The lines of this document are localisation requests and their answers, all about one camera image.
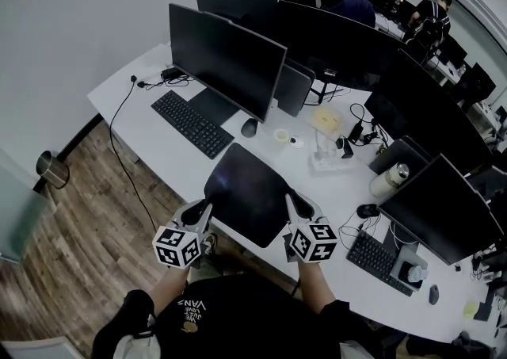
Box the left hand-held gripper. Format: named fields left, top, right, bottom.
left=151, top=198, right=215, bottom=270

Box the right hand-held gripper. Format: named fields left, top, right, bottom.
left=281, top=190, right=339, bottom=266

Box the black mouse pad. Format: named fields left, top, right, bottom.
left=202, top=142, right=308, bottom=250

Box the person's right forearm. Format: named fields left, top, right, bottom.
left=296, top=260, right=338, bottom=315

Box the person's left forearm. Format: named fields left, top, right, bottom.
left=147, top=265, right=192, bottom=317

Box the black computer mouse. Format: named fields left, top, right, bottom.
left=356, top=203, right=379, bottom=220

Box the person's grey sneaker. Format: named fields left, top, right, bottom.
left=200, top=231, right=219, bottom=258

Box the white power strip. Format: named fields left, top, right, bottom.
left=308, top=150, right=356, bottom=174

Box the black keyboard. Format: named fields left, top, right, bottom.
left=150, top=89, right=236, bottom=161
left=345, top=230, right=415, bottom=297

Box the white insulated bottle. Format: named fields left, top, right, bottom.
left=368, top=162, right=410, bottom=198

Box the black power adapter brick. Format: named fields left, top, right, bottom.
left=347, top=120, right=365, bottom=144

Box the clear plastic food container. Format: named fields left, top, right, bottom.
left=311, top=105, right=344, bottom=134

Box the white desk leg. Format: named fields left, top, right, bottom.
left=112, top=130, right=140, bottom=165

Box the silver grey laptop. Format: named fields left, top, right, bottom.
left=273, top=57, right=317, bottom=119
left=368, top=136, right=433, bottom=177

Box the person's black printed t-shirt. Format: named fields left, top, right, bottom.
left=92, top=273, right=398, bottom=359

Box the small white desk fan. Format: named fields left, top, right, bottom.
left=397, top=262, right=430, bottom=285

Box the white pouch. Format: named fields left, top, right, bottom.
left=113, top=332, right=160, bottom=359

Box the steel trash bin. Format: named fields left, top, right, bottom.
left=35, top=149, right=71, bottom=190

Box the wide curved black monitor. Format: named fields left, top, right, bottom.
left=363, top=48, right=494, bottom=177
left=276, top=0, right=402, bottom=107

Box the frosted glass partition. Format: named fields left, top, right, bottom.
left=0, top=146, right=51, bottom=264

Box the black notebook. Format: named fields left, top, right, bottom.
left=472, top=291, right=494, bottom=323

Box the white cabinet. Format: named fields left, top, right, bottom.
left=0, top=334, right=86, bottom=359

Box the dark bag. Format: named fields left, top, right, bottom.
left=407, top=329, right=497, bottom=359

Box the long black power cable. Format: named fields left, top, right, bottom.
left=108, top=80, right=159, bottom=232

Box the tangle of cables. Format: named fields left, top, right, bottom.
left=469, top=244, right=507, bottom=285

